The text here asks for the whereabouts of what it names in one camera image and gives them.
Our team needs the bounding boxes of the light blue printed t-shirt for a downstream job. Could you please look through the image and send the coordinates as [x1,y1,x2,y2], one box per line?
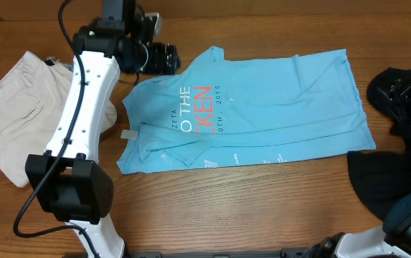
[118,47,376,174]

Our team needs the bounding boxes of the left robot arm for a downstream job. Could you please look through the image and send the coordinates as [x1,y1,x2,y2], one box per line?
[25,0,181,258]

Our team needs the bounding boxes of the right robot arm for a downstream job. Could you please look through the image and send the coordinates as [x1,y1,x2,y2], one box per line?
[301,79,411,257]

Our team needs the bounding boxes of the black t-shirt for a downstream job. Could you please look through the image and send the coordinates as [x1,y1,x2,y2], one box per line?
[346,67,411,220]

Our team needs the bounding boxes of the folded denim shorts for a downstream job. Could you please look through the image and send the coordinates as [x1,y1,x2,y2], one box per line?
[44,56,73,72]

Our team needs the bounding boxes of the folded beige shorts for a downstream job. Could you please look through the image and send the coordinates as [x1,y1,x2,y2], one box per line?
[0,50,118,188]

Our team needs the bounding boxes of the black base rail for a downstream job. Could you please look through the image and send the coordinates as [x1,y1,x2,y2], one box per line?
[129,248,307,258]

